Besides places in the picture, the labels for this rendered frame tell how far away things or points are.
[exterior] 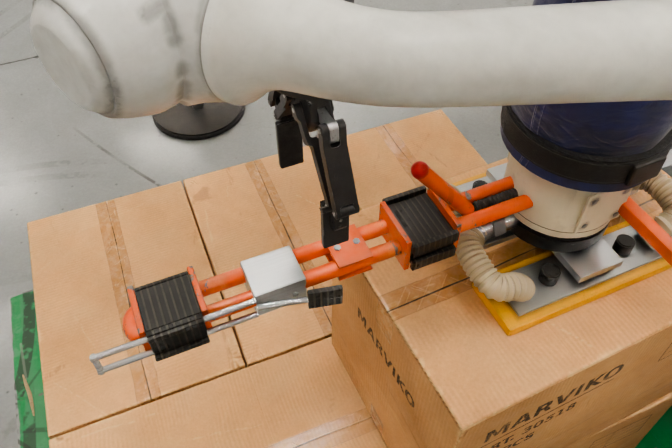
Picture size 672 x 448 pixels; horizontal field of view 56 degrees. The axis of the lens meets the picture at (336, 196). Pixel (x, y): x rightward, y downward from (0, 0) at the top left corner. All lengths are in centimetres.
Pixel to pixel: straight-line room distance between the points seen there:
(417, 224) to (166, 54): 57
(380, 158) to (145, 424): 91
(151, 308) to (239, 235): 80
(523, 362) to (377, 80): 66
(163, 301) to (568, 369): 55
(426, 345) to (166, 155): 190
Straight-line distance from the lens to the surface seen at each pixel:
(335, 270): 82
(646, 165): 86
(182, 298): 80
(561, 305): 99
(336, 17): 35
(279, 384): 134
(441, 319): 95
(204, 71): 37
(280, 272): 81
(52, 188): 267
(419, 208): 88
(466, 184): 110
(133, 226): 166
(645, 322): 104
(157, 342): 79
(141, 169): 262
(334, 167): 59
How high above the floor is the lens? 174
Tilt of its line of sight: 46 degrees down
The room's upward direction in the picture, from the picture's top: straight up
